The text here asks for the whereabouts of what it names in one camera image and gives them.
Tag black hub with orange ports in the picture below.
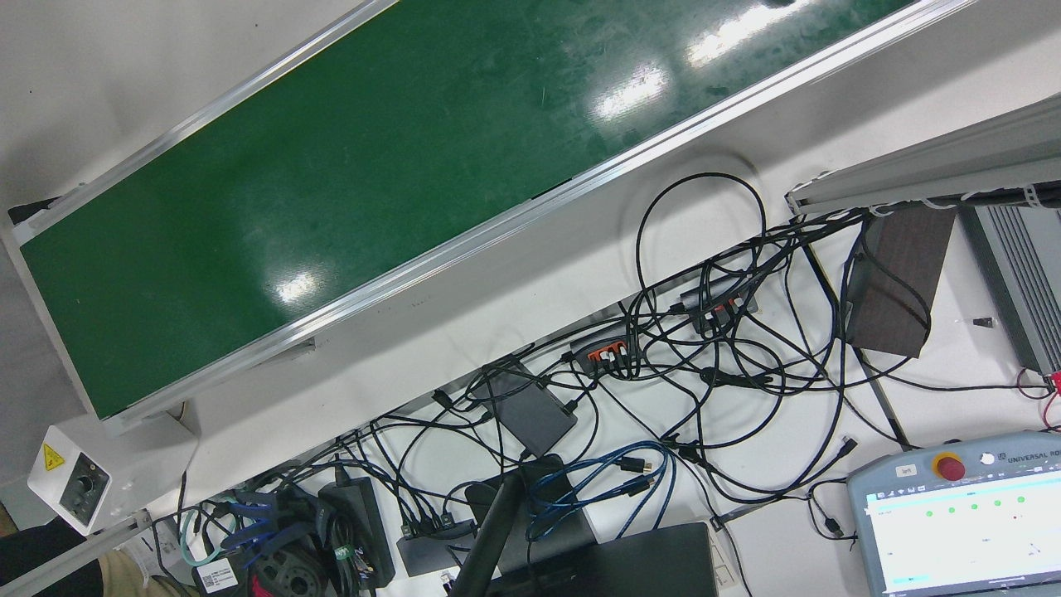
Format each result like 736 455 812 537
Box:
569 330 641 378

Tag black adapter box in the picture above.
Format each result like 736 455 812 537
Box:
479 361 579 459

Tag black usb hub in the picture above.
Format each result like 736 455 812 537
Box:
680 276 759 334

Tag green conveyor belt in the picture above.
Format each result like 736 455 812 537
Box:
0 0 979 436

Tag black Huawei monitor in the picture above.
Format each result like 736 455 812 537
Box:
448 454 720 597

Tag small black dock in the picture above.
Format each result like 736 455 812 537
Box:
396 516 475 577

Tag black power brick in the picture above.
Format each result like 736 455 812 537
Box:
319 477 397 590

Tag dark brown box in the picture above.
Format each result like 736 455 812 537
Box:
844 206 957 359

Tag white label tag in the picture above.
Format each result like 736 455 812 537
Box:
195 557 241 595

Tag grey robot teach pendant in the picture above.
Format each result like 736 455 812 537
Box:
845 430 1061 597

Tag white conveyor control box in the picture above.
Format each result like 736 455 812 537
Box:
27 410 200 536

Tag grey ribbed metal device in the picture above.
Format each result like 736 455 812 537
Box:
960 203 1061 376

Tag person in black shirt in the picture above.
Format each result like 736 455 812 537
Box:
0 521 196 597

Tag blue cable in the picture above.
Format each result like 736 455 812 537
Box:
526 439 678 544

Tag long black looped cable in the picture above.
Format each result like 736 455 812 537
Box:
634 172 768 349

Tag aluminium profile frame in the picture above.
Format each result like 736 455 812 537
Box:
783 93 1061 218

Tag red wires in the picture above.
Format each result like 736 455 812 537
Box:
1018 369 1061 432

